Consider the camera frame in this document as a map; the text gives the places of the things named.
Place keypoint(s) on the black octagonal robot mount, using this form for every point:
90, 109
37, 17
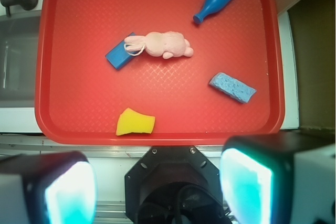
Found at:
174, 185

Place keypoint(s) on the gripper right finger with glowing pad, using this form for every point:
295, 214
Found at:
286, 177

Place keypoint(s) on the red plastic tray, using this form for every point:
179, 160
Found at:
79, 95

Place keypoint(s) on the light blue sponge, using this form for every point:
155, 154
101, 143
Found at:
232, 87

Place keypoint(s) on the pink plush bunny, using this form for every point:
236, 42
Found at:
167, 45

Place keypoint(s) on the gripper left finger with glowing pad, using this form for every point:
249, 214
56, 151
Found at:
48, 188

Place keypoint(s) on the yellow sponge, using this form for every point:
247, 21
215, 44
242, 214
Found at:
131, 121

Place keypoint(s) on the grey sink basin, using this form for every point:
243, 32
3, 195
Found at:
19, 42

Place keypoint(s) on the blue rectangular block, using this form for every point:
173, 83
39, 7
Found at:
118, 57

